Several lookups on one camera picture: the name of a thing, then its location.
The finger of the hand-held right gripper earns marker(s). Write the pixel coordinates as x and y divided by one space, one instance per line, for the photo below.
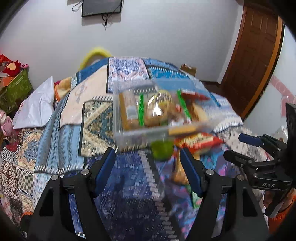
248 138
235 158

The green storage box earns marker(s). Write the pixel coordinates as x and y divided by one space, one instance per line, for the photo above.
16 90

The clear plastic storage container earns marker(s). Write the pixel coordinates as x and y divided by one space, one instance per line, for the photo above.
129 136

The small black monitor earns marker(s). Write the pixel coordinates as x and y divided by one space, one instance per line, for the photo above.
101 7

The green jelly cup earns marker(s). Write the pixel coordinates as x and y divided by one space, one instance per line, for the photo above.
161 149

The large red snack packet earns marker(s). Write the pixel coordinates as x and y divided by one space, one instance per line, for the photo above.
198 142

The pink toy figure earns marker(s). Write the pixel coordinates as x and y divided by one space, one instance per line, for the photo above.
5 122

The brown wooden door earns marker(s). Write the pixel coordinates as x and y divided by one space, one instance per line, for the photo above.
252 60

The yellow hoop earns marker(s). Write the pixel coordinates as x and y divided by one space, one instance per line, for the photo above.
92 54

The red plush toy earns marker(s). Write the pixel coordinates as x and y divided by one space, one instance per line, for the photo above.
15 67

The white pillow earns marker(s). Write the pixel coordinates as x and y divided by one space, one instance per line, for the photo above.
34 109

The brown snack bag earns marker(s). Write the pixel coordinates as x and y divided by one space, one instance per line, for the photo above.
159 109

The orange wafer snack packet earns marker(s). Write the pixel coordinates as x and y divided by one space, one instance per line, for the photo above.
180 169

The person's right forearm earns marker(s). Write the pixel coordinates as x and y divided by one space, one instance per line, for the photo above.
284 215

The cardboard box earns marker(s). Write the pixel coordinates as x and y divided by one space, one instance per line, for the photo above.
188 69

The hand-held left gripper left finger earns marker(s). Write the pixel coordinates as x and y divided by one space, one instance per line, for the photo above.
105 171

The red-topped snack packet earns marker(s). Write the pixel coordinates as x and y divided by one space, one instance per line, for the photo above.
193 96

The long bread snack packet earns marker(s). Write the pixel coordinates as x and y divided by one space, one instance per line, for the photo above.
129 111

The white heart-print wardrobe door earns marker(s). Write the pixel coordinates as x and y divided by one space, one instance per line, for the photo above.
272 104

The orange plush blanket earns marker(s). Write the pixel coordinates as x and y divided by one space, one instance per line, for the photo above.
62 88

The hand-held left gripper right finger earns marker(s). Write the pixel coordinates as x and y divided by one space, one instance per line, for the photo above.
190 171

